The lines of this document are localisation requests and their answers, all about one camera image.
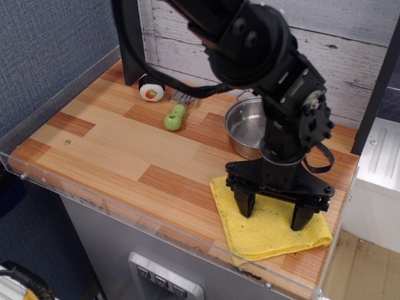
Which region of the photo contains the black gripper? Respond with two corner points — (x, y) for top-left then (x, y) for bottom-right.
(226, 158), (335, 231)

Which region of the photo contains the yellow towel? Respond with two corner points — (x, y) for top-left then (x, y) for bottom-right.
(210, 176), (333, 266)

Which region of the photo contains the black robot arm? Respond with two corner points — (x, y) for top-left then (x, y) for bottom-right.
(171, 1), (335, 231)

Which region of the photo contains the stainless steel pot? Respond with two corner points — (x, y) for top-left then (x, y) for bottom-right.
(224, 89), (266, 160)

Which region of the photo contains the white appliance on right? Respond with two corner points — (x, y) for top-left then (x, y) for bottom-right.
(342, 117), (399, 253)

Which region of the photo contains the silver dispenser panel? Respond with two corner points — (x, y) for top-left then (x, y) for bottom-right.
(128, 251), (205, 299)

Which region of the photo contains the plush sushi roll toy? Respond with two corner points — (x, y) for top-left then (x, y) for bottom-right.
(139, 74), (166, 102)

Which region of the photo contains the yellow object bottom left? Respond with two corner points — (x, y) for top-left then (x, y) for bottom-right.
(22, 287), (54, 300)

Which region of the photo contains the green handled toy spatula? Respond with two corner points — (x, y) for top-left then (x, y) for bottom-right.
(164, 91), (196, 131)

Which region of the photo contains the dark right frame post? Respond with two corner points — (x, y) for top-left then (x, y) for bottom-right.
(351, 19), (399, 156)

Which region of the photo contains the clear acrylic guard rail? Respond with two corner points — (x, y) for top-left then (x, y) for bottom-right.
(1, 49), (336, 299)

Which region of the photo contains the dark vertical frame post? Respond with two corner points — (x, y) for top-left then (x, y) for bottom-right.
(111, 1), (144, 86)

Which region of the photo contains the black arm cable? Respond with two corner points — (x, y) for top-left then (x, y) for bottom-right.
(112, 0), (234, 99)

